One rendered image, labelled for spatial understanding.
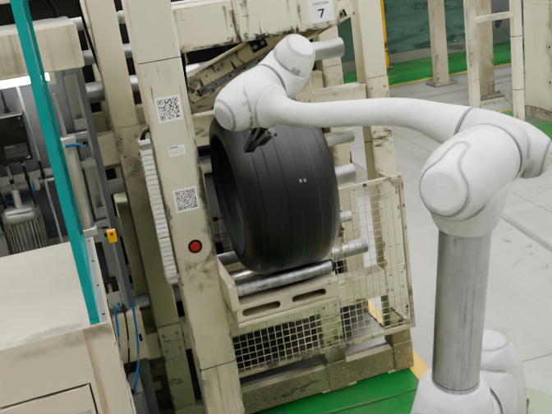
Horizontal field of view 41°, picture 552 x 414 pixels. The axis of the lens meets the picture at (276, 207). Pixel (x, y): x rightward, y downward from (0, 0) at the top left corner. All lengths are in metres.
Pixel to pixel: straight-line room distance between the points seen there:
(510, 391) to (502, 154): 0.64
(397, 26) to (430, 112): 10.86
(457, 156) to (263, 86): 0.51
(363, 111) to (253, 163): 0.65
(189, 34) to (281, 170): 0.60
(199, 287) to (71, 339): 0.98
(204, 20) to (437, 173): 1.37
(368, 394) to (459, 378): 1.83
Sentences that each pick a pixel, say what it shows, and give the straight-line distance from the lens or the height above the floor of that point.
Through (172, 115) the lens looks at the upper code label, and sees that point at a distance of 2.24.
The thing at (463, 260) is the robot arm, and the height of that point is 1.30.
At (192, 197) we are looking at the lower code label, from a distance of 2.31.
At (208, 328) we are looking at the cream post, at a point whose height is 0.76.
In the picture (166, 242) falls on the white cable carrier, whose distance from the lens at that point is 2.35.
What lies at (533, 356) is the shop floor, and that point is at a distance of 3.64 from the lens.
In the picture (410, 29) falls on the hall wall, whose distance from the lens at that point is 12.50.
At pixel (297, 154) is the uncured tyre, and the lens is 2.19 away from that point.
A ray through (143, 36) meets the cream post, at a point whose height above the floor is 1.73.
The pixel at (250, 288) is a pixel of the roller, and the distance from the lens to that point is 2.37.
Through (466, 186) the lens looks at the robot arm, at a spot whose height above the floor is 1.47.
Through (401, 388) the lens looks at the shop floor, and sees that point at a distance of 3.42.
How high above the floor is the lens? 1.89
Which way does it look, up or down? 19 degrees down
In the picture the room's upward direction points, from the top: 9 degrees counter-clockwise
